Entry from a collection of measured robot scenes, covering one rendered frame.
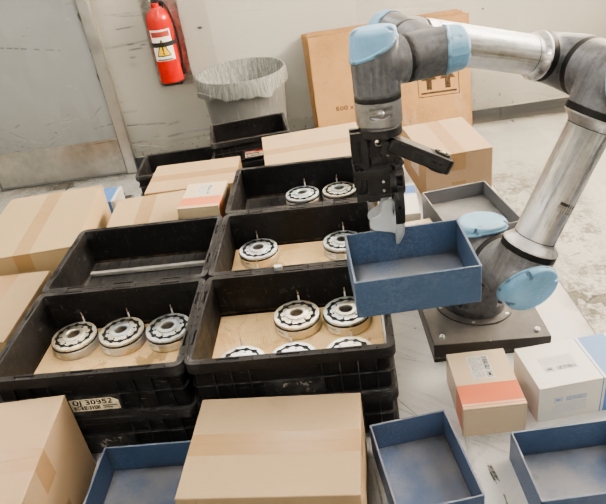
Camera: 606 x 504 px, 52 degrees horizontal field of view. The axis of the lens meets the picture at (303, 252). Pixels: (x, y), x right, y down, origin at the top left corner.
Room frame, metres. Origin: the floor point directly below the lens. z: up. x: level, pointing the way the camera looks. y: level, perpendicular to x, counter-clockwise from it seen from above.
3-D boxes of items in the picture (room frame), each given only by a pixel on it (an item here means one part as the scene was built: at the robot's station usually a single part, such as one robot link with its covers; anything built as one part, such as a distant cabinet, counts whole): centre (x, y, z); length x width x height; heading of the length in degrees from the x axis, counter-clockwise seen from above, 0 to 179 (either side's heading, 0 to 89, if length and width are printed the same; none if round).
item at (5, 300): (1.34, 0.81, 0.78); 0.30 x 0.22 x 0.16; 175
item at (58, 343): (1.16, 0.54, 0.86); 0.10 x 0.10 x 0.01
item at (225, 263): (1.34, 0.01, 0.87); 0.40 x 0.30 x 0.11; 84
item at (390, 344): (1.04, 0.04, 0.92); 0.40 x 0.30 x 0.02; 84
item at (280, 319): (1.11, 0.04, 0.86); 0.10 x 0.10 x 0.01
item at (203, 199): (1.67, 0.26, 0.89); 0.16 x 0.12 x 0.07; 172
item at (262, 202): (1.64, -0.02, 0.87); 0.40 x 0.30 x 0.11; 84
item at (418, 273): (0.87, -0.17, 1.10); 0.20 x 0.15 x 0.07; 88
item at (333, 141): (1.98, -0.12, 0.80); 0.40 x 0.30 x 0.20; 91
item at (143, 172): (3.10, 0.57, 0.31); 0.40 x 0.30 x 0.34; 87
